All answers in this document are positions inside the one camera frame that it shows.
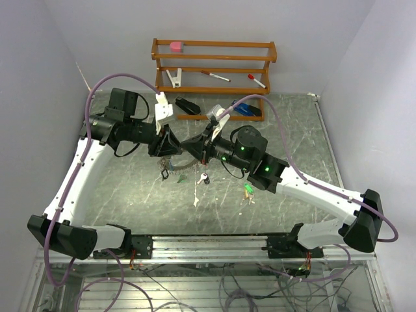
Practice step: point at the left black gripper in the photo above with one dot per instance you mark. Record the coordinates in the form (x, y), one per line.
(168, 146)

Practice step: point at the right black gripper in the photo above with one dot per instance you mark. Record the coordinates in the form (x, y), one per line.
(195, 144)

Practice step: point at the grey keyring disc with rings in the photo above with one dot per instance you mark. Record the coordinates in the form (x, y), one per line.
(181, 163)

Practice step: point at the black white key tag key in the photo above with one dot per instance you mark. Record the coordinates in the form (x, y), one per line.
(204, 178)

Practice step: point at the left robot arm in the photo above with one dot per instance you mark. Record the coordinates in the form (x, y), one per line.
(62, 227)

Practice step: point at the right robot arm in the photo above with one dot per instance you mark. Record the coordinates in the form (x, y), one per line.
(356, 216)

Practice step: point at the black key tag on disc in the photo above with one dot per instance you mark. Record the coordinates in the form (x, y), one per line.
(165, 174)

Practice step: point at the green key tag on disc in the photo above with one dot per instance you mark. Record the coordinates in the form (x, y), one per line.
(182, 178)

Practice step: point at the black stapler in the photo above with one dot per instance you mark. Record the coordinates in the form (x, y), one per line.
(187, 106)

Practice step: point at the blue stapler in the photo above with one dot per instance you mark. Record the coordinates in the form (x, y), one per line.
(248, 110)

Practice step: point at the white clip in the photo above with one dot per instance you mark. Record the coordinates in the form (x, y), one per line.
(175, 81)

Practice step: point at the green tag key bunch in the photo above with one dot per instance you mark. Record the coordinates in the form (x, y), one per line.
(248, 195)

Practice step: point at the red white marker left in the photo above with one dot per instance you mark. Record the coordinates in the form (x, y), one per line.
(215, 76)

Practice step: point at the red white marker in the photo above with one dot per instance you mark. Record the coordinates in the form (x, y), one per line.
(251, 77)
(215, 76)

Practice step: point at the red white marker right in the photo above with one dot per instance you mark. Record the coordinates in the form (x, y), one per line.
(251, 77)

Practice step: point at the pink eraser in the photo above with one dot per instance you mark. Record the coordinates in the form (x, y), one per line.
(176, 47)

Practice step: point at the wooden shelf rack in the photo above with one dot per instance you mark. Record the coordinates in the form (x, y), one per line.
(233, 60)

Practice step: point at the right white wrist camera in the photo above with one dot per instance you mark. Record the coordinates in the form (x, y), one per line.
(218, 117)

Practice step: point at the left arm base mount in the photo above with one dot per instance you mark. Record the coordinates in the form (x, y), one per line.
(141, 247)

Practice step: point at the aluminium rail frame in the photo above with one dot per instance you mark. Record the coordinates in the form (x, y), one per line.
(215, 249)

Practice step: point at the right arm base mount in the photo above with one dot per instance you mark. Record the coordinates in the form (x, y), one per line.
(281, 246)

